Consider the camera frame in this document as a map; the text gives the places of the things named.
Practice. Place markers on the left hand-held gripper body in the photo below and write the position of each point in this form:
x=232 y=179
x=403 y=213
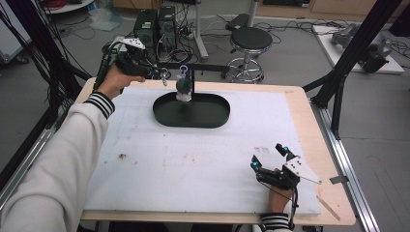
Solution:
x=132 y=63

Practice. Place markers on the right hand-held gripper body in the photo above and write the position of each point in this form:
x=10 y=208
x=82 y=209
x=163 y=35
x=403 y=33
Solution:
x=280 y=179

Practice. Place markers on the black hanger stand with tray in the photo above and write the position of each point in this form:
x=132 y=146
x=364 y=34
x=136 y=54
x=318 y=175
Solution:
x=199 y=112

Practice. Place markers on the person's right hand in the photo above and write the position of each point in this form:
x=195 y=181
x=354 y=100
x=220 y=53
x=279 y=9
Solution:
x=279 y=201

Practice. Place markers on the person's left hand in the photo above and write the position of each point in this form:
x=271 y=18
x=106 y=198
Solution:
x=117 y=82

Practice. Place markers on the black computer tower green label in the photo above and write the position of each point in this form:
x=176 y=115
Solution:
x=146 y=27

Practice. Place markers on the clear plastic bag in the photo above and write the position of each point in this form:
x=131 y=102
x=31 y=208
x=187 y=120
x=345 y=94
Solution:
x=104 y=18

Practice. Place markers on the grey metal stand leg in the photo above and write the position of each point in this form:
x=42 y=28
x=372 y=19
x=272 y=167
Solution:
x=200 y=35

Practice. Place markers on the thin wooden stick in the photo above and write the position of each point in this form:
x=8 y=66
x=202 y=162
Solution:
x=328 y=208

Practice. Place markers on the white foam mat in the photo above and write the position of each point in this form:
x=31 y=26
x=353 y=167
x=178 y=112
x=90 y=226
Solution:
x=199 y=174

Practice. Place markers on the grey tape piece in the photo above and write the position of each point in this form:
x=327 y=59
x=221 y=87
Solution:
x=339 y=179

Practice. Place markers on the white round table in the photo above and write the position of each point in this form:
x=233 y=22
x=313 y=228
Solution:
x=69 y=7

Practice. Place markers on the black flat bag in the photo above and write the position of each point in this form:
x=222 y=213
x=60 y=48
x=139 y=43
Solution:
x=237 y=22

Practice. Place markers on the black round stool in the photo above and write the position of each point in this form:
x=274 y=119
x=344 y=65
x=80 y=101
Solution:
x=251 y=38

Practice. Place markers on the white floor board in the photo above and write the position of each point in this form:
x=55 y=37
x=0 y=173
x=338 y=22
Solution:
x=325 y=42

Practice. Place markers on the white cabinet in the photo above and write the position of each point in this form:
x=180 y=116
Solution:
x=11 y=32

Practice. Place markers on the grey robot part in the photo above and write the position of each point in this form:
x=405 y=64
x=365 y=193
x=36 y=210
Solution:
x=345 y=35

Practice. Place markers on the black and grey device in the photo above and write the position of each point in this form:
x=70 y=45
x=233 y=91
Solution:
x=375 y=54

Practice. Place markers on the aluminium rail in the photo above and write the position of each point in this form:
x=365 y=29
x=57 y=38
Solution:
x=22 y=167
x=348 y=167

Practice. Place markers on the black metal frame post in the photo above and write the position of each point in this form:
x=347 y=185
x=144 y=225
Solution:
x=354 y=48
x=38 y=42

